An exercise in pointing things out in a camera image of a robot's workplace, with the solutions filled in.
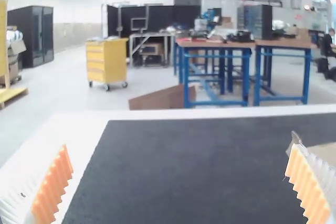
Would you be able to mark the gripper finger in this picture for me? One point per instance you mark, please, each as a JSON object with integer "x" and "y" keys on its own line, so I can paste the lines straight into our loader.
{"x": 50, "y": 182}
{"x": 315, "y": 190}

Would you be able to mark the wooden pallet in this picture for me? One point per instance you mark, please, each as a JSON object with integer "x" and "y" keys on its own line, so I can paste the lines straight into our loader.
{"x": 13, "y": 95}

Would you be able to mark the blue workbench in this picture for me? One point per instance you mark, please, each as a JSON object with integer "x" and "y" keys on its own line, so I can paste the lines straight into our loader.
{"x": 304, "y": 77}
{"x": 189, "y": 58}

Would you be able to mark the black mat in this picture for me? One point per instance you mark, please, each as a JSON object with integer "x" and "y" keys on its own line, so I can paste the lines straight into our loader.
{"x": 183, "y": 169}

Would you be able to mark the yellow tool cart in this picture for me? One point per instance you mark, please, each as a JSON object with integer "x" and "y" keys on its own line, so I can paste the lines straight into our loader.
{"x": 106, "y": 61}

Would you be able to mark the brown cardboard sheet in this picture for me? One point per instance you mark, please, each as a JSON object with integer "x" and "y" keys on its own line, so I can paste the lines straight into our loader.
{"x": 162, "y": 100}

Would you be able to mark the person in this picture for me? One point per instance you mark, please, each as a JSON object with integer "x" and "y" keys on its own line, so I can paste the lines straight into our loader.
{"x": 328, "y": 43}

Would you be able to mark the black cabinet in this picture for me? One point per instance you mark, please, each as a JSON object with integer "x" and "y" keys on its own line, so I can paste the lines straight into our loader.
{"x": 34, "y": 35}

